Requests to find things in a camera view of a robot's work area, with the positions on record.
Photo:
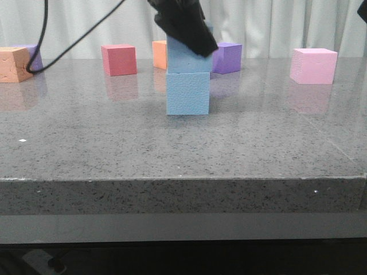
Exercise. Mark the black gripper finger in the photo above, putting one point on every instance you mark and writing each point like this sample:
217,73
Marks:
185,21

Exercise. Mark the light blue foam cube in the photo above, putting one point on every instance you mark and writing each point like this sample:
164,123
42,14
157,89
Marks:
187,93
180,59

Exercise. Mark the smooth orange foam cube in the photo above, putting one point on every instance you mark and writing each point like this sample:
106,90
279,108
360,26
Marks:
160,54

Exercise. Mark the purple foam cube right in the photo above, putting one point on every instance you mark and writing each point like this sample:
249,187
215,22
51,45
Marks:
227,58

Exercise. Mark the purple foam cube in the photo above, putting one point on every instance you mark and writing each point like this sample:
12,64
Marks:
227,58
37,62

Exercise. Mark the red foam cube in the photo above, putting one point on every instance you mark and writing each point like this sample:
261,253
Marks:
119,59

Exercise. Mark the white pleated curtain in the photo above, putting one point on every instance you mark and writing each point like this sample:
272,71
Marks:
266,29

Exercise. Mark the pink foam cube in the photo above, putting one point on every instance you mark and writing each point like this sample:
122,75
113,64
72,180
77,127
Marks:
313,66

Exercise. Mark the purple foam cube left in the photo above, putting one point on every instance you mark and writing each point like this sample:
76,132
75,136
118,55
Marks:
37,62

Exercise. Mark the dented orange foam cube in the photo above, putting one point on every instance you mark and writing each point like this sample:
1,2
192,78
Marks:
14,61

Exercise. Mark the dark object at edge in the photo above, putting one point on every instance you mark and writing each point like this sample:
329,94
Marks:
362,11

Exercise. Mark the power strip under table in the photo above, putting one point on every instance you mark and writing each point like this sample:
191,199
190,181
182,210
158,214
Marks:
43,263

